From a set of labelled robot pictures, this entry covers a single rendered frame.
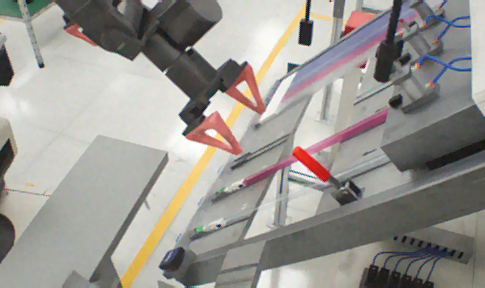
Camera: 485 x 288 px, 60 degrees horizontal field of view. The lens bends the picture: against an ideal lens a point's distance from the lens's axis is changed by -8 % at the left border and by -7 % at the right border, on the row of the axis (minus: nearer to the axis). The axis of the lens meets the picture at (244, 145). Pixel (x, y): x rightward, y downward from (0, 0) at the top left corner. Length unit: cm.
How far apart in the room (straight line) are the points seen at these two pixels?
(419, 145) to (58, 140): 206
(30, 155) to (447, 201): 209
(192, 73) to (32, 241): 73
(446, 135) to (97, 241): 87
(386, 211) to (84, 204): 86
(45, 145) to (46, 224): 120
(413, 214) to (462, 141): 11
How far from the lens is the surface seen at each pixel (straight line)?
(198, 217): 99
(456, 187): 52
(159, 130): 230
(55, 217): 124
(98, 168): 132
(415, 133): 53
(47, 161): 231
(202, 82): 63
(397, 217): 57
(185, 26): 59
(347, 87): 174
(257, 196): 86
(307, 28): 77
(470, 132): 52
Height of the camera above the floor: 152
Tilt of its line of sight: 44 degrees down
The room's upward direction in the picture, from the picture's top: straight up
